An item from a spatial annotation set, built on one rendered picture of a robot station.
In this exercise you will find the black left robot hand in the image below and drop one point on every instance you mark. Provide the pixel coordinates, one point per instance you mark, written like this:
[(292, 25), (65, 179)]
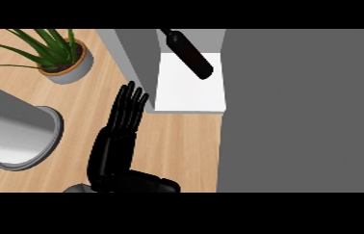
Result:
[(115, 144)]

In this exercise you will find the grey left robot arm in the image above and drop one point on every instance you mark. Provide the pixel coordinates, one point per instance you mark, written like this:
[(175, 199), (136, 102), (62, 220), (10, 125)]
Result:
[(78, 189)]

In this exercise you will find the grey open cabinet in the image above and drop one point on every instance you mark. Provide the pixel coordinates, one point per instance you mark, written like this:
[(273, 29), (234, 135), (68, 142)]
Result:
[(180, 80)]

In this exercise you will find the dark wine bottle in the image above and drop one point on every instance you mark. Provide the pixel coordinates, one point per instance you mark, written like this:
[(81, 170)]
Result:
[(189, 54)]

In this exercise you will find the dark grey cabinet door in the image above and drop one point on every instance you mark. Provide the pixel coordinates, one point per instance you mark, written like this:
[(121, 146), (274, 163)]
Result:
[(290, 111)]

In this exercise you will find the grey cylindrical appliance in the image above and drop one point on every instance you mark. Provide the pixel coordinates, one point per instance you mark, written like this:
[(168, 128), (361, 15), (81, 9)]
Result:
[(24, 132)]

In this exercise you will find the green potted plant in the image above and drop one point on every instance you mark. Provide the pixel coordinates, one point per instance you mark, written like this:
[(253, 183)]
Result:
[(55, 53)]

